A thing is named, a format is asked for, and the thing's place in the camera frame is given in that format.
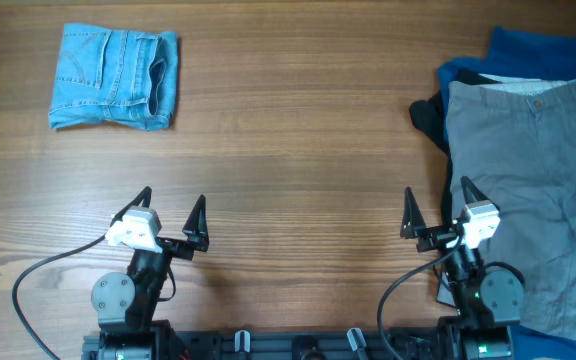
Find folded light blue jeans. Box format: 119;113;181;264
48;23;179;131

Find grey shorts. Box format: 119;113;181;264
446;80;576;341

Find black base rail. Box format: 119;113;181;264
81;327;514;360

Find right black cable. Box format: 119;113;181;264
376;234;464;360

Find black cable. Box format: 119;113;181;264
11;234;110;360
376;234;464;360

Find black garment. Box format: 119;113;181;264
408;67;500;226

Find blue shirt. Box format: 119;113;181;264
436;25;576;142

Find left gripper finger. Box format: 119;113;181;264
182;195;208;240
110;186;152;225

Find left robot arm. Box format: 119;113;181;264
81;187;209;360

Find left black cable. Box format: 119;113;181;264
11;234;110;360

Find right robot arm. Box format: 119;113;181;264
395;176;525;359

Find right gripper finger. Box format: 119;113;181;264
401;187;426;231
460;176;489;204

